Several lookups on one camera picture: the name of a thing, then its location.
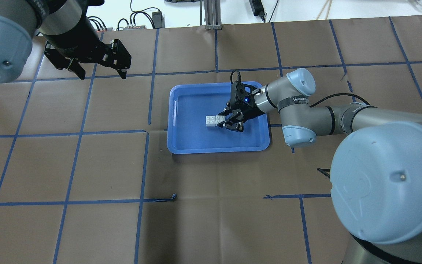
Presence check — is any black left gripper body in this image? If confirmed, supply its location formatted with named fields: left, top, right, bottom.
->
left=42, top=13, right=104, bottom=63

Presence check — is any brown paper table cover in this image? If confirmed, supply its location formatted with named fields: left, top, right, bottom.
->
left=0, top=15, right=422, bottom=264

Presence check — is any blue plastic tray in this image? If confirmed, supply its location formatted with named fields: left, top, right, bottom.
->
left=167, top=82, right=271, bottom=154

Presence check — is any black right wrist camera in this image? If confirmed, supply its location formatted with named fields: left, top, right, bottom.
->
left=226, top=81, right=261, bottom=110

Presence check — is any aluminium frame post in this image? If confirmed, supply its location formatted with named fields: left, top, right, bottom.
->
left=199, top=0, right=222, bottom=30

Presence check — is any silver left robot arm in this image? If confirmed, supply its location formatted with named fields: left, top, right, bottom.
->
left=0, top=0, right=131, bottom=83

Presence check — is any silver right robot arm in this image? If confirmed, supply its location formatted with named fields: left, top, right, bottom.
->
left=207, top=68, right=422, bottom=264

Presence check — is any black power adapter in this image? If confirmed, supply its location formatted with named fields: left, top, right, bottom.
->
left=151, top=11, right=165, bottom=29

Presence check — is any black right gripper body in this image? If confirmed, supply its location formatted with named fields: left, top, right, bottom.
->
left=233, top=104, right=265, bottom=122

